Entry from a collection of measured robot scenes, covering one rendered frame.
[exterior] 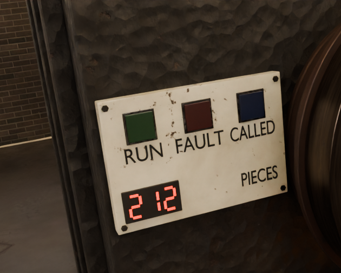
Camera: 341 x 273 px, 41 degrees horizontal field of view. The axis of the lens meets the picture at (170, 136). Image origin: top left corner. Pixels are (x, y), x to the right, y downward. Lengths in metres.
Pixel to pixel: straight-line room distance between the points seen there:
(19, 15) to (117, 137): 5.99
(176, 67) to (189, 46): 0.03
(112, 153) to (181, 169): 0.10
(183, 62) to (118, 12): 0.11
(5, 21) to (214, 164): 6.00
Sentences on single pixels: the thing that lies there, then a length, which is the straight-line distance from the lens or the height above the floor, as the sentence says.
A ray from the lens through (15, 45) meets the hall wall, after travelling 6.53.
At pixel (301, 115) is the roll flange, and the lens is 0.61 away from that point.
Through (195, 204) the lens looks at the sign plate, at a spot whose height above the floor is 1.08.
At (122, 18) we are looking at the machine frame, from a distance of 0.60.
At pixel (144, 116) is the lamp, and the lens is 0.58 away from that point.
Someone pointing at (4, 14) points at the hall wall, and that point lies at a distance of 6.54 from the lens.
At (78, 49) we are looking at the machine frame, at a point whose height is 1.31.
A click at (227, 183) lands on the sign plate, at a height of 1.10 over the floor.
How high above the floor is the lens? 1.32
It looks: 14 degrees down
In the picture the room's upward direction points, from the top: 7 degrees counter-clockwise
